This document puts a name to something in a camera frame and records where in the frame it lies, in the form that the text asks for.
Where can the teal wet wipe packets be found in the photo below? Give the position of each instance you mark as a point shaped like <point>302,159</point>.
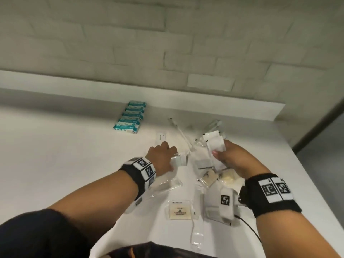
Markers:
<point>130,118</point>

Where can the person's right hand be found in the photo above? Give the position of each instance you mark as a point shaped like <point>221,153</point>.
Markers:
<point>239,163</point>

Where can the dark door frame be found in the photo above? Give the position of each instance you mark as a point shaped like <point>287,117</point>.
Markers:
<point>317,126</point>

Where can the person's left forearm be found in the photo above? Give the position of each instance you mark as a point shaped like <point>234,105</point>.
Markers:
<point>94,206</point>

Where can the person's left hand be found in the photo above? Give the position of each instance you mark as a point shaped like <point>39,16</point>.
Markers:
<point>161,158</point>

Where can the person's right forearm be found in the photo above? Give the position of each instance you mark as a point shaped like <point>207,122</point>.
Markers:
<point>295,233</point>

